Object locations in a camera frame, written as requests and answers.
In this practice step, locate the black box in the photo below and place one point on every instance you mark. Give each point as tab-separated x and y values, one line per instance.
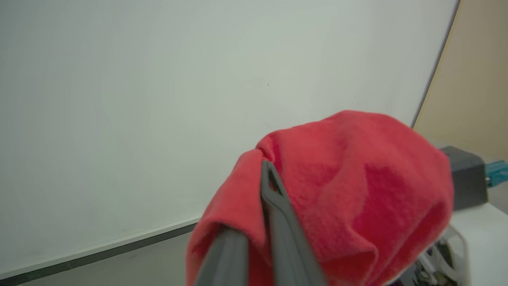
466	178

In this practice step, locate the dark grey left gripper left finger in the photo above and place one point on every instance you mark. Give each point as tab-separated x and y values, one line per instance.
224	262

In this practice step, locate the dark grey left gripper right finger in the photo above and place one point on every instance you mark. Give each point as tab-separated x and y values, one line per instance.
287	238

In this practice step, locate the teal plastic object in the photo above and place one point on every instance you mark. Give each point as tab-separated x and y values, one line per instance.
498	171

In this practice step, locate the dark grey skirting board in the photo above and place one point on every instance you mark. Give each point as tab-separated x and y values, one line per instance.
99	254

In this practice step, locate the red fleece garment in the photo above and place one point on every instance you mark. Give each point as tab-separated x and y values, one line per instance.
357	178

